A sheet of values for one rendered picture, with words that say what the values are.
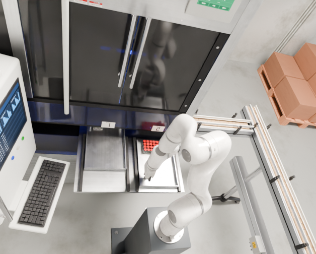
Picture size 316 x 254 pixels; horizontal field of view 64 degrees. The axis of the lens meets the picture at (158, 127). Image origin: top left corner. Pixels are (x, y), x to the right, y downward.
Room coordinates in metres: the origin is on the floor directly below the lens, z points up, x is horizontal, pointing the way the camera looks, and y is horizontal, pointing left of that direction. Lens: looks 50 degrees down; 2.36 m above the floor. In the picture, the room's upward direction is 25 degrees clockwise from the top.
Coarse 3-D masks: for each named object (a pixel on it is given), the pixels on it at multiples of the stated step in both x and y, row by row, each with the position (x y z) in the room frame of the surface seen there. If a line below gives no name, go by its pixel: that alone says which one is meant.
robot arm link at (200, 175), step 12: (216, 132) 0.71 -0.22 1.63; (216, 144) 0.65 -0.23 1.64; (228, 144) 0.69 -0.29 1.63; (216, 156) 0.64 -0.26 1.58; (192, 168) 0.62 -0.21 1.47; (204, 168) 0.62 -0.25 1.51; (216, 168) 0.64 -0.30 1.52; (192, 180) 0.58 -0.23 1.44; (204, 180) 0.59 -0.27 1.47; (192, 192) 0.57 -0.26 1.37; (204, 192) 0.58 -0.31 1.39; (204, 204) 0.59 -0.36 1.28
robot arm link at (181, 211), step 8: (176, 200) 0.56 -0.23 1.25; (184, 200) 0.57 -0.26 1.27; (192, 200) 0.58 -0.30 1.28; (168, 208) 0.52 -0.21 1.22; (176, 208) 0.51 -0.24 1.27; (184, 208) 0.53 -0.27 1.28; (192, 208) 0.54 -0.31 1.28; (200, 208) 0.57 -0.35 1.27; (176, 216) 0.48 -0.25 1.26; (184, 216) 0.49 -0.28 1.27; (192, 216) 0.52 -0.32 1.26; (176, 224) 0.47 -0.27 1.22; (184, 224) 0.48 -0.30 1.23
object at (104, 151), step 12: (96, 132) 0.96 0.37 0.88; (108, 132) 1.00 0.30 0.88; (120, 132) 1.05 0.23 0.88; (96, 144) 0.87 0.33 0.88; (108, 144) 0.91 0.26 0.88; (120, 144) 0.95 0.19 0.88; (96, 156) 0.79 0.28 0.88; (108, 156) 0.83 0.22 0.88; (120, 156) 0.87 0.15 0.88; (84, 168) 0.67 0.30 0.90; (96, 168) 0.70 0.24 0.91; (108, 168) 0.73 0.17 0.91; (120, 168) 0.77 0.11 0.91
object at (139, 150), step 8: (136, 144) 1.00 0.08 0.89; (136, 152) 0.95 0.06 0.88; (144, 160) 0.92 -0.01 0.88; (168, 160) 1.00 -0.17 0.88; (160, 168) 0.91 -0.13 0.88; (168, 168) 0.94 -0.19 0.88; (160, 176) 0.86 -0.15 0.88; (168, 176) 0.88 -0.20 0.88; (176, 176) 0.89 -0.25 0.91; (144, 184) 0.75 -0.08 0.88; (152, 184) 0.78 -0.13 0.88; (160, 184) 0.80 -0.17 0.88; (168, 184) 0.83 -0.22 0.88; (176, 184) 0.85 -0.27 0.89
